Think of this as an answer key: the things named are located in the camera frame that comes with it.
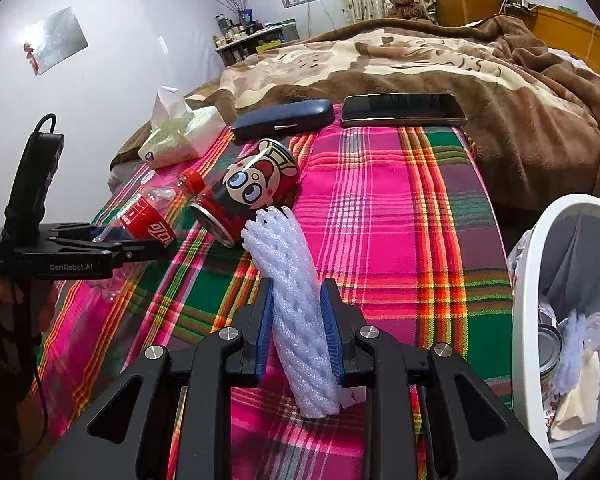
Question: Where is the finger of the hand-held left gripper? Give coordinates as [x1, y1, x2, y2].
[45, 222, 126, 243]
[60, 242, 173, 263]

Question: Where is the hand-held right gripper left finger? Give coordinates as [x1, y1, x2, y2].
[35, 276, 276, 480]

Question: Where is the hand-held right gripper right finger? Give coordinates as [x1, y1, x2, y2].
[321, 277, 558, 480]

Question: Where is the clear plastic cola bottle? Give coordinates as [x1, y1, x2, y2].
[82, 167, 205, 303]

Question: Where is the white foam fruit net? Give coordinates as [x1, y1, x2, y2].
[552, 310, 593, 396]
[241, 206, 342, 418]

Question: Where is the white trash bin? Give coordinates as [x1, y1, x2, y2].
[507, 194, 600, 480]

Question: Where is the red cartoon drink can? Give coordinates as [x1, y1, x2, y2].
[189, 138, 301, 248]
[537, 324, 565, 411]

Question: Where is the cream carton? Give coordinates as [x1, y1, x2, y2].
[550, 350, 600, 441]

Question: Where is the person's left forearm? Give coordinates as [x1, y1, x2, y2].
[0, 310, 43, 480]

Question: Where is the person's left hand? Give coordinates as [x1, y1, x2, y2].
[0, 280, 58, 333]

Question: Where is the soft tissue pack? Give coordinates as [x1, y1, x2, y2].
[137, 85, 227, 170]

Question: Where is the pink plaid bed sheet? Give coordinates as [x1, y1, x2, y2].
[35, 105, 513, 480]

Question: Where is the dark blue glasses case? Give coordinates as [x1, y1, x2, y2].
[230, 99, 335, 143]

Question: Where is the black smartphone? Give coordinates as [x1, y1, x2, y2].
[340, 92, 468, 128]

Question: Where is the row of small bottles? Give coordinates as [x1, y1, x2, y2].
[212, 12, 266, 48]

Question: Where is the cluttered side table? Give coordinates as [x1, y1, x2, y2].
[215, 22, 301, 66]

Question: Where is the brown patterned blanket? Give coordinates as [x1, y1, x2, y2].
[111, 15, 600, 211]

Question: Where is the brown teddy bear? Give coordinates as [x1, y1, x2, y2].
[380, 0, 423, 21]

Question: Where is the wooden headboard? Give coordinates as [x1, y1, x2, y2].
[530, 5, 600, 78]

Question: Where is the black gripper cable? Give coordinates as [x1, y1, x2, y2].
[7, 114, 56, 453]

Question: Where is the silver foil wall poster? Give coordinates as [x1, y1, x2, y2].
[27, 6, 88, 76]

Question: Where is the yellow cable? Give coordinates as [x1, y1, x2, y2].
[587, 22, 600, 78]

